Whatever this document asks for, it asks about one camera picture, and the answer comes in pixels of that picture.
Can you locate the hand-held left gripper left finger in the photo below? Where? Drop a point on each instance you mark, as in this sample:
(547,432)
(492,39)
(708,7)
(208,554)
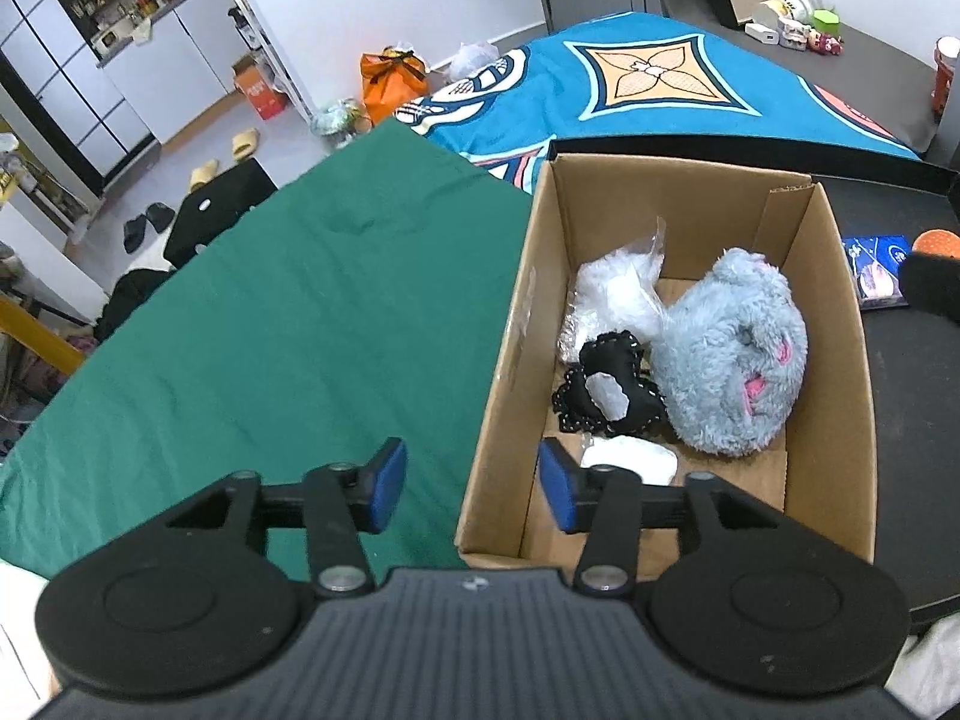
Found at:
(386,484)

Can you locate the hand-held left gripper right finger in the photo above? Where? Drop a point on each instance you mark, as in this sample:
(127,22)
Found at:
(559,487)

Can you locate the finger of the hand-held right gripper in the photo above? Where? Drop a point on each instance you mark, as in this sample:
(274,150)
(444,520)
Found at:
(934,283)

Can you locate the burger plush toy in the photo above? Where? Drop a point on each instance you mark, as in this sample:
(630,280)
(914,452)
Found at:
(937,241)

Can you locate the white fluffy cloth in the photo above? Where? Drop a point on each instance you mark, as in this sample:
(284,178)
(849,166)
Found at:
(630,460)

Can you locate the black paw plush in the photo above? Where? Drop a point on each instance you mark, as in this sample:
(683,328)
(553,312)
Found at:
(600,390)

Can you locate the brown cardboard box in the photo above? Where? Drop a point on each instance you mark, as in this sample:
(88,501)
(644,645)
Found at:
(832,390)

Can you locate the clear bag of white stuffing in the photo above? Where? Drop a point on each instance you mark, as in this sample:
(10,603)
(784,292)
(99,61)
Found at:
(615,292)

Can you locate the large grey-blue plush toy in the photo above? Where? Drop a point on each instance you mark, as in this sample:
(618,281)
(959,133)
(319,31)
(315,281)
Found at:
(720,345)

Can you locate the blue tissue packet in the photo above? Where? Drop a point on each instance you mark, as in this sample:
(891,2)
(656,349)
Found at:
(874,270)

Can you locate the green cloth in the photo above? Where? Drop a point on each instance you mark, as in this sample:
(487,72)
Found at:
(300,315)

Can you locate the red patterned cup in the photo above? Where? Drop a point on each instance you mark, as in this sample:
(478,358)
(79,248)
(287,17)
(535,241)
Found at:
(946,79)

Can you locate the black low table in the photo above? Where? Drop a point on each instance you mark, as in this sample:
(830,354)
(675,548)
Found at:
(862,79)

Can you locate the red toy figures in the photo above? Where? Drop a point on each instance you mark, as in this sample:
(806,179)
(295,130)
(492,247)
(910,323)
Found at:
(823,42)

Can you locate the green toy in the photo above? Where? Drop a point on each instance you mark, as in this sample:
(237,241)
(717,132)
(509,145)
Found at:
(827,21)

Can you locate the small toy figure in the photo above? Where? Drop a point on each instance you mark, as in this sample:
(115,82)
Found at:
(792,36)

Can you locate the white charger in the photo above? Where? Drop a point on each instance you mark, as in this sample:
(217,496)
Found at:
(761,34)

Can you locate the black bag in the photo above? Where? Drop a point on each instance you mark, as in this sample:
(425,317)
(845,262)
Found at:
(217,210)

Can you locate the black slipper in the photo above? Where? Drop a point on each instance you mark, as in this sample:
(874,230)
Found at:
(139,234)
(160,217)

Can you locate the yellow slipper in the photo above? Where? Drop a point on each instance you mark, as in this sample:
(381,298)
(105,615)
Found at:
(244,145)
(204,175)

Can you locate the clear plastic wrapper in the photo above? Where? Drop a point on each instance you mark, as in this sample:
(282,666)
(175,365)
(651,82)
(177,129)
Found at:
(337,118)

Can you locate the white fleece blanket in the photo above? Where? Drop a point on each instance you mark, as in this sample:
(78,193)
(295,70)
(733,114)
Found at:
(930,660)

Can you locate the orange gift bag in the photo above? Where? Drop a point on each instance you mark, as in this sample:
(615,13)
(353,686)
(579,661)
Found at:
(394,86)

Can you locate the blue patterned blanket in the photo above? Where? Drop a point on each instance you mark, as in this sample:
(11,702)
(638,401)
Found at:
(540,90)

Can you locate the orange carton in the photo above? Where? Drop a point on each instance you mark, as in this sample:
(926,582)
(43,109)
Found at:
(259,90)

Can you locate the white plastic bag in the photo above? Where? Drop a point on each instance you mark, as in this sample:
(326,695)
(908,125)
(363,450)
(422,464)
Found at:
(472,61)

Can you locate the white rack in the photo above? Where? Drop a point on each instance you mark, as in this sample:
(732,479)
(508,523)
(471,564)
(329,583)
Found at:
(270,52)

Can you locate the white kitchen cabinet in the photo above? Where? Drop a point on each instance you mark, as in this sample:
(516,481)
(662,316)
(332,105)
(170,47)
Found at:
(180,67)

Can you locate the black glass door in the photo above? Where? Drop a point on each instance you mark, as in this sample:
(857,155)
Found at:
(67,82)

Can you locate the white microwave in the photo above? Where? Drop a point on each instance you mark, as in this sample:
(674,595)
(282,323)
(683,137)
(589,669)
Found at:
(107,40)

